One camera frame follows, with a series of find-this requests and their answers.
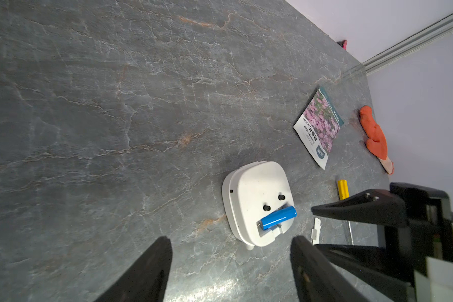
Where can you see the flower seed packet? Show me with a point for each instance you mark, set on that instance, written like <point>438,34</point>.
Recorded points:
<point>318,126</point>

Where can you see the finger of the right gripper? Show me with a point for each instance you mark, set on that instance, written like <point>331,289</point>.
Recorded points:
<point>387,272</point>
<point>377,207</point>

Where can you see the pink small ball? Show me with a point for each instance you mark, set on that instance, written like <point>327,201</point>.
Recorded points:
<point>343,44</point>

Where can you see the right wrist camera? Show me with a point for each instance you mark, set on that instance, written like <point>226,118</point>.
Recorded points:
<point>437,285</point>

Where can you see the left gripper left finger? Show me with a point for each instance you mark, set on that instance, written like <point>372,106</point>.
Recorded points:
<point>146,279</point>

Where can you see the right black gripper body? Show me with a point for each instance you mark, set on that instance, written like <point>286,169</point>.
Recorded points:
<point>428,231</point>

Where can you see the white square alarm clock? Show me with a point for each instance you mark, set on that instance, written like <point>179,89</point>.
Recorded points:
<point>251,193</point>

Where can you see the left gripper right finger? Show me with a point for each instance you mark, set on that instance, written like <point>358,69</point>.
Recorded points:
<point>315,277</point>

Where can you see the blue battery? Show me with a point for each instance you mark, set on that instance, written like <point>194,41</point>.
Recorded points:
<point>278,217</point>

